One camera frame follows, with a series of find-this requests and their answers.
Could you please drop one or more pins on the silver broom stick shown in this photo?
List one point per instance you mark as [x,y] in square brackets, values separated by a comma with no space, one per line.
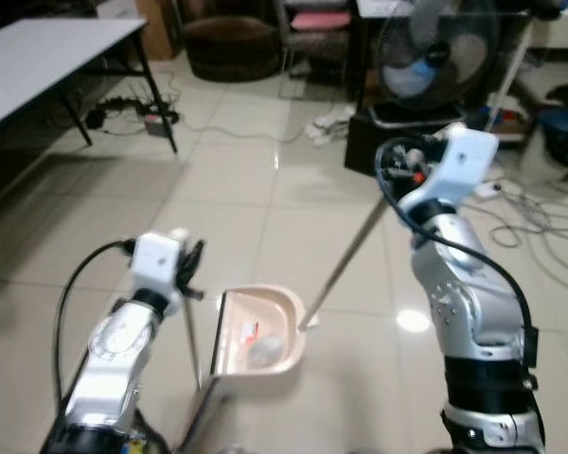
[346,265]

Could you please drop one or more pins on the white table with black legs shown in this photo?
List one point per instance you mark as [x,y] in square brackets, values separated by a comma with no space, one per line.
[38,57]

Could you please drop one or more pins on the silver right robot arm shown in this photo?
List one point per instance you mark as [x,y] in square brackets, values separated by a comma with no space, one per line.
[464,312]

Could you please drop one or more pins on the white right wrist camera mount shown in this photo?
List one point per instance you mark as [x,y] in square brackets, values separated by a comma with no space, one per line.
[469,156]

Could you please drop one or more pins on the power strip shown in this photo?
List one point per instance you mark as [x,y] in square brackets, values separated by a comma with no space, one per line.
[156,121]

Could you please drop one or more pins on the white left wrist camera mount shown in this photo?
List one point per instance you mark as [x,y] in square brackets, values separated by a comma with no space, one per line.
[156,260]

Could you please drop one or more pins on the white power adapter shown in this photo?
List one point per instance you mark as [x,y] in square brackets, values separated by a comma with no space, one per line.
[488,189]

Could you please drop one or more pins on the crumpled paper ball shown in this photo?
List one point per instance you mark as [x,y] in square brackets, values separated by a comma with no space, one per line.
[263,352]

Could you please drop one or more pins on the black standing fan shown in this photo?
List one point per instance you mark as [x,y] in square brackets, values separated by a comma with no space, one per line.
[435,57]

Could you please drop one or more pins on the brown cardboard box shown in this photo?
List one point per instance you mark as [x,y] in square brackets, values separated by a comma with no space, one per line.
[156,28]

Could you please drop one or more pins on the red white wrapper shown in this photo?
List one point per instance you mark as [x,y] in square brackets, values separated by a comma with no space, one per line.
[249,331]

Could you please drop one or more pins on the brown round pouf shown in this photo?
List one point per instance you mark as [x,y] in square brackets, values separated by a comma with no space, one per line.
[229,47]

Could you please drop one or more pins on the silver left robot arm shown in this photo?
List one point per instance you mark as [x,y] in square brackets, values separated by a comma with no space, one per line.
[114,359]

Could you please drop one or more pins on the chair with pink cushion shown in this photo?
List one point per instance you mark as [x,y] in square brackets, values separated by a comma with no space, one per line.
[319,21]

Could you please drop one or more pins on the blue bucket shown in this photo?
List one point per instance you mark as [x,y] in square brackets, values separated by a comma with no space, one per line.
[563,132]

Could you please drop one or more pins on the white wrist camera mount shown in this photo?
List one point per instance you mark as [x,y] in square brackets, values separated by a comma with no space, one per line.
[469,156]
[156,260]

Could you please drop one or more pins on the white paper scrap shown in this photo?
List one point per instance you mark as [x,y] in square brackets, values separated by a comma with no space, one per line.
[310,322]

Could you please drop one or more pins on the white cloth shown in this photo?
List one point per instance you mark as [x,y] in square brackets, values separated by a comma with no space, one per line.
[331,123]

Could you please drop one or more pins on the black box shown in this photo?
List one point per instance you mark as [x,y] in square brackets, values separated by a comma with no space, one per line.
[364,142]

